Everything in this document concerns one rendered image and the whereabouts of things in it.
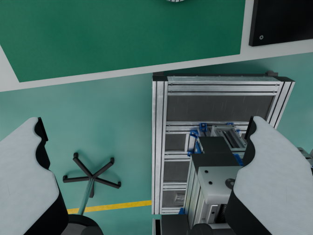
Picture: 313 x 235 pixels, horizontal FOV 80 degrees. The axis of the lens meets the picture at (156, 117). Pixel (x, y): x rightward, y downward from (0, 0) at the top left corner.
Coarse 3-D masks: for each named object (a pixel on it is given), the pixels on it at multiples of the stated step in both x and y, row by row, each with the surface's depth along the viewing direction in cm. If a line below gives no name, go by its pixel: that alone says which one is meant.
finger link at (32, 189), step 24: (0, 144) 8; (24, 144) 8; (0, 168) 7; (24, 168) 7; (48, 168) 9; (0, 192) 6; (24, 192) 6; (48, 192) 6; (0, 216) 6; (24, 216) 6; (48, 216) 6
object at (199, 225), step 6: (84, 228) 5; (90, 228) 5; (96, 228) 5; (192, 228) 5; (198, 228) 5; (204, 228) 5; (210, 228) 5; (84, 234) 5; (90, 234) 5; (96, 234) 5; (102, 234) 5; (192, 234) 5; (198, 234) 5; (204, 234) 5; (210, 234) 5
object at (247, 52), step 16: (0, 48) 48; (256, 48) 50; (272, 48) 50; (288, 48) 51; (304, 48) 51; (0, 64) 50; (160, 64) 51; (176, 64) 52; (192, 64) 52; (208, 64) 52; (0, 80) 52; (16, 80) 52; (48, 80) 52; (64, 80) 53; (80, 80) 53
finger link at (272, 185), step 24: (264, 120) 11; (264, 144) 9; (288, 144) 9; (240, 168) 7; (264, 168) 7; (288, 168) 7; (240, 192) 6; (264, 192) 6; (288, 192) 6; (312, 192) 6; (240, 216) 6; (264, 216) 6; (288, 216) 6; (312, 216) 6
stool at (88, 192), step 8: (112, 160) 161; (104, 168) 162; (64, 176) 171; (88, 176) 166; (96, 176) 166; (88, 184) 160; (112, 184) 173; (120, 184) 178; (88, 192) 154; (80, 208) 141; (72, 216) 120; (80, 216) 121; (72, 224) 118; (80, 224) 119; (88, 224) 121; (96, 224) 126; (64, 232) 122; (72, 232) 122; (80, 232) 123
